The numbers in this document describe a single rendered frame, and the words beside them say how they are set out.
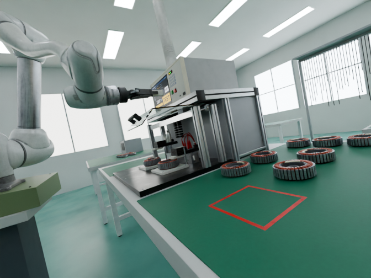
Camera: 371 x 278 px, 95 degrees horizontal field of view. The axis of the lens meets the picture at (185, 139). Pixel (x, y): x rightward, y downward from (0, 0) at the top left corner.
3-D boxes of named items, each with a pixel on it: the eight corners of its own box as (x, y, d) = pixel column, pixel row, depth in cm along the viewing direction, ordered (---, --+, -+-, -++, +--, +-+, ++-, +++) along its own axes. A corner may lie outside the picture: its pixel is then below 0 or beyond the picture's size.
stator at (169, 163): (163, 171, 81) (162, 163, 81) (155, 169, 91) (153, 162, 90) (183, 165, 87) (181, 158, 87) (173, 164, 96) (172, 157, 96)
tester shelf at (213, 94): (197, 100, 74) (195, 90, 74) (147, 123, 132) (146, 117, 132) (259, 95, 97) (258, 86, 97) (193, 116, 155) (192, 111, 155)
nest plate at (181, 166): (162, 175, 78) (162, 172, 78) (150, 172, 91) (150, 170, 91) (189, 166, 86) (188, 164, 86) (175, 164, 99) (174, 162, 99)
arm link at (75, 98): (107, 112, 81) (107, 92, 70) (68, 116, 73) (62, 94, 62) (102, 95, 84) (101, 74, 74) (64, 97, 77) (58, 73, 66)
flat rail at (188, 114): (195, 115, 76) (194, 108, 76) (149, 130, 129) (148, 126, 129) (197, 115, 77) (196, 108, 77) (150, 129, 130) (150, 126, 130)
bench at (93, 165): (101, 227, 208) (87, 167, 205) (93, 194, 366) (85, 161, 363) (178, 195, 265) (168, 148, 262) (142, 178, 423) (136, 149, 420)
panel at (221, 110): (232, 159, 84) (221, 99, 83) (172, 156, 140) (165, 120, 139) (234, 158, 84) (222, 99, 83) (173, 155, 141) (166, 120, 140)
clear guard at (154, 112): (141, 124, 64) (138, 109, 64) (127, 131, 85) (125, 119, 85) (207, 115, 81) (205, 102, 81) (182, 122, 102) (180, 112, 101)
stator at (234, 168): (233, 180, 59) (232, 169, 59) (216, 174, 69) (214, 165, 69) (258, 171, 63) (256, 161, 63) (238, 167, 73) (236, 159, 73)
